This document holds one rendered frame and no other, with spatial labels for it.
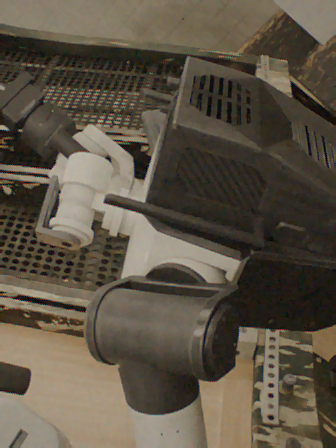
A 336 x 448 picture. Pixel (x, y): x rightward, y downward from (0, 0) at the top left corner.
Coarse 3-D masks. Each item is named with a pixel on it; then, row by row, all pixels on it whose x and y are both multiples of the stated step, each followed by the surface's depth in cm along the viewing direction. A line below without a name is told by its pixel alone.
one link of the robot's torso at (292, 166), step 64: (192, 64) 90; (192, 128) 76; (256, 128) 80; (320, 128) 92; (192, 192) 81; (256, 192) 80; (320, 192) 79; (128, 256) 87; (192, 256) 82; (256, 256) 82; (320, 256) 84; (256, 320) 89; (320, 320) 91
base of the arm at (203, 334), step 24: (120, 288) 80; (144, 288) 82; (168, 288) 80; (192, 288) 79; (216, 288) 78; (96, 312) 76; (216, 312) 72; (96, 336) 76; (192, 336) 70; (216, 336) 71; (96, 360) 78; (192, 360) 70; (216, 360) 72
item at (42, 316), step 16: (0, 288) 140; (16, 288) 141; (0, 304) 137; (16, 304) 137; (32, 304) 138; (48, 304) 139; (64, 304) 140; (80, 304) 140; (0, 320) 140; (16, 320) 139; (32, 320) 139; (48, 320) 138; (64, 320) 137; (80, 320) 137; (80, 336) 139; (240, 336) 136; (256, 336) 137; (240, 352) 137
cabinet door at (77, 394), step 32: (0, 352) 134; (32, 352) 135; (64, 352) 136; (32, 384) 128; (64, 384) 129; (96, 384) 130; (224, 384) 133; (64, 416) 123; (96, 416) 124; (128, 416) 125; (224, 416) 126
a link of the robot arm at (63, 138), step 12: (60, 120) 123; (72, 120) 125; (48, 132) 122; (60, 132) 120; (72, 132) 124; (48, 144) 122; (60, 144) 120; (72, 144) 120; (84, 144) 123; (96, 144) 123; (48, 156) 125; (60, 156) 123; (60, 168) 124; (60, 180) 123
